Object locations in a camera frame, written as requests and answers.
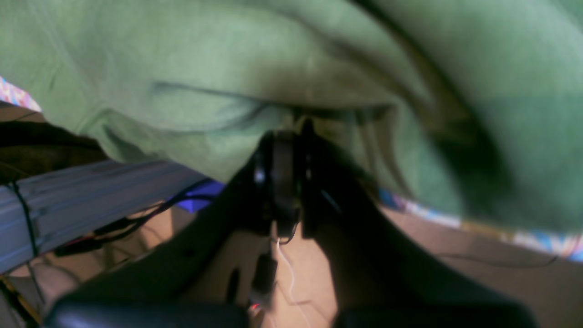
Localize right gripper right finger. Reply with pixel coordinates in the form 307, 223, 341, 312
298, 120, 537, 328

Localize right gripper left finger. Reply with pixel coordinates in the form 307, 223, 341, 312
46, 131, 298, 328

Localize green t-shirt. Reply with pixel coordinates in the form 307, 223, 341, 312
1, 0, 582, 233

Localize patterned tablecloth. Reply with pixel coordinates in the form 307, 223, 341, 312
0, 75, 583, 262

